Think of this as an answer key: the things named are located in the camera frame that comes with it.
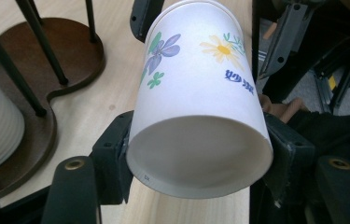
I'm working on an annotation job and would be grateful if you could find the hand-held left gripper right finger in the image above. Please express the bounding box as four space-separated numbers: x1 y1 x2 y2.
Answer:
261 111 316 209

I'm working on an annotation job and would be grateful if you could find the dark brown cup holder rack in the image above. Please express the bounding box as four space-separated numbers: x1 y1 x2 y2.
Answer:
0 0 107 203

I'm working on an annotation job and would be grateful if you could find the yellow floor tape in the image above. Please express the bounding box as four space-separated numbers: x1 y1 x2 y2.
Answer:
327 75 339 91

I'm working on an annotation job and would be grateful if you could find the floral paper cup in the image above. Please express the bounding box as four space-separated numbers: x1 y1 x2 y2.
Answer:
125 0 275 201

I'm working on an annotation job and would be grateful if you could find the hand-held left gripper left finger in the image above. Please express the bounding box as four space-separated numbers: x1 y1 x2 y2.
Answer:
91 109 134 207

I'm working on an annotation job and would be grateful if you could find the black stand leg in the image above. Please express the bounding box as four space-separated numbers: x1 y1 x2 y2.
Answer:
330 41 350 116

